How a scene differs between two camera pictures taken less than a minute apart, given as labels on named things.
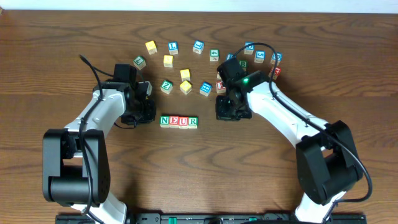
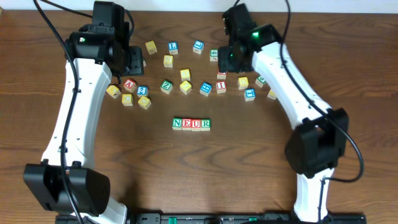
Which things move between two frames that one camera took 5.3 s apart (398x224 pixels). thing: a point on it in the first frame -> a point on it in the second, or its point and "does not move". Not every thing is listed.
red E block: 173,121 -> 186,124
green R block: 193,122 -> 205,124
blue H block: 205,88 does not move
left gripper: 140,112 -> 135,61
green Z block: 166,86 does not move
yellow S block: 185,74 does not move
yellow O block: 186,87 does not move
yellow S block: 168,61 does not move
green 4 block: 214,55 does not move
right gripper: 231,109 -> 226,60
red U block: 183,122 -> 196,124
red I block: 220,88 does not move
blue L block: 173,47 does not move
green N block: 164,121 -> 176,124
